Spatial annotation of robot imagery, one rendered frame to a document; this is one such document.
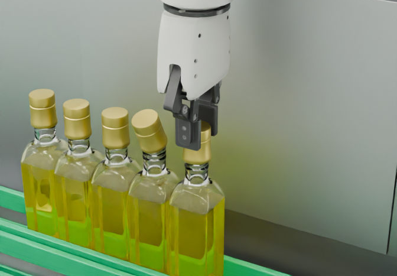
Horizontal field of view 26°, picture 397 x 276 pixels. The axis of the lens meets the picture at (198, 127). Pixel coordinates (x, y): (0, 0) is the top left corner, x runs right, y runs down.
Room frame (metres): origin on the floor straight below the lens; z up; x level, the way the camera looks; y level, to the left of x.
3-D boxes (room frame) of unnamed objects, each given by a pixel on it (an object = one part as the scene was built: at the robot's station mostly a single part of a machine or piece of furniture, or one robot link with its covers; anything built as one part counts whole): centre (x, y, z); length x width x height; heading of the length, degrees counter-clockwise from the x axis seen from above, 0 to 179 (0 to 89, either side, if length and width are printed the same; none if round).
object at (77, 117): (1.00, 0.16, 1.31); 0.04 x 0.04 x 0.04
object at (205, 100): (0.95, -0.01, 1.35); 0.03 x 0.03 x 0.07; 61
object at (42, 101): (1.03, 0.21, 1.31); 0.04 x 0.04 x 0.04
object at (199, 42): (0.92, 0.00, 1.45); 0.10 x 0.07 x 0.11; 151
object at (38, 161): (1.03, 0.21, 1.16); 0.06 x 0.06 x 0.21; 62
